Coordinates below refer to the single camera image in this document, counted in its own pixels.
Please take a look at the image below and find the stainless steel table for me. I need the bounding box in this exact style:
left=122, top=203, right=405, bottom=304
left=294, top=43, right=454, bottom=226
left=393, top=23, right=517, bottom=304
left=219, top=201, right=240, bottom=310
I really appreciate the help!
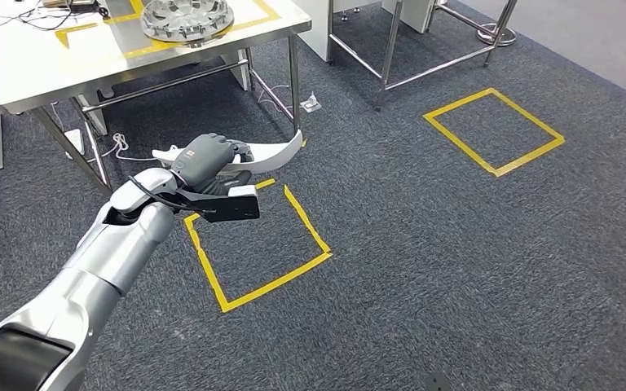
left=326, top=0, right=520, bottom=112

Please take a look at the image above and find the metal floor outlet box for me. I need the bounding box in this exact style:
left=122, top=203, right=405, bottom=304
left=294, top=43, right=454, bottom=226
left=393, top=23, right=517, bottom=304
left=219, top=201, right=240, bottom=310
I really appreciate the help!
left=300, top=92, right=323, bottom=114

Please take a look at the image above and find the chrome round stanchion base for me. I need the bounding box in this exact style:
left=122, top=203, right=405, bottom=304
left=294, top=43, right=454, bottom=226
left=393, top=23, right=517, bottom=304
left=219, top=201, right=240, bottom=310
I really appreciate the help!
left=477, top=22, right=518, bottom=47

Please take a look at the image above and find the grey wheel hubcap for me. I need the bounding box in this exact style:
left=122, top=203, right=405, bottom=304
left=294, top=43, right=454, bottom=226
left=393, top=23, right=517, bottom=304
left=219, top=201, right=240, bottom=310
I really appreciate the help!
left=141, top=0, right=235, bottom=49

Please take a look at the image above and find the stainless steel workbench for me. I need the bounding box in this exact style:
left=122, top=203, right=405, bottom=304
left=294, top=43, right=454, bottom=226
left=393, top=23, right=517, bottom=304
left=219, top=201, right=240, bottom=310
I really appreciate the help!
left=0, top=0, right=313, bottom=196

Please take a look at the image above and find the white power strip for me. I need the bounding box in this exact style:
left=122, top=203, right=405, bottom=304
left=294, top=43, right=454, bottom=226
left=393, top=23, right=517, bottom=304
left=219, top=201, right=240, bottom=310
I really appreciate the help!
left=64, top=128, right=86, bottom=160

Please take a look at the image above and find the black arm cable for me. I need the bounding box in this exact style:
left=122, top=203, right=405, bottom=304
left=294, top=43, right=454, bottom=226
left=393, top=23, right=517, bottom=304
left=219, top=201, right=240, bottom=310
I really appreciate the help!
left=127, top=175, right=217, bottom=214

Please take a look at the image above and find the white curved plastic part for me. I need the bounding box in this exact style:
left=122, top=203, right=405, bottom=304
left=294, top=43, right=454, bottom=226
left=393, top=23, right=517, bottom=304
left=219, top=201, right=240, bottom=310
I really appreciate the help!
left=152, top=128, right=304, bottom=175

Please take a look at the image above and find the white coiled floor cable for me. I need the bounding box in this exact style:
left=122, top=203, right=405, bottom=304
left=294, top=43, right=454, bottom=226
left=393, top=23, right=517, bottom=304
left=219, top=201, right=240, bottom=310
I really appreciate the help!
left=86, top=132, right=160, bottom=164

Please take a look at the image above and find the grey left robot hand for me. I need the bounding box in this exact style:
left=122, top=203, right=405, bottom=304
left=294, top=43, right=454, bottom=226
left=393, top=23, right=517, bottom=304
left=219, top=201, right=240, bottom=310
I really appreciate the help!
left=170, top=133, right=254, bottom=196

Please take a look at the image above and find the thin white cable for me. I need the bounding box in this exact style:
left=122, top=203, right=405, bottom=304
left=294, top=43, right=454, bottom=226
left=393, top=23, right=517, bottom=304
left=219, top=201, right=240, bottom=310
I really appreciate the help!
left=258, top=83, right=306, bottom=108

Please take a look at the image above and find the yellow floor tape square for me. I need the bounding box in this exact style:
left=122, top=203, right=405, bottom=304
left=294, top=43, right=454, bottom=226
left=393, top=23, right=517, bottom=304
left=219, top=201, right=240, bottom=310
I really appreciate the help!
left=423, top=87, right=566, bottom=178
left=184, top=178, right=333, bottom=314

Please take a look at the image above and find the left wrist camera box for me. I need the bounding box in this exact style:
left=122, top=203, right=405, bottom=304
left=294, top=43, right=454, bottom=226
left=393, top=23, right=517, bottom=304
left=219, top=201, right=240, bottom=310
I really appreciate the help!
left=194, top=185, right=261, bottom=223

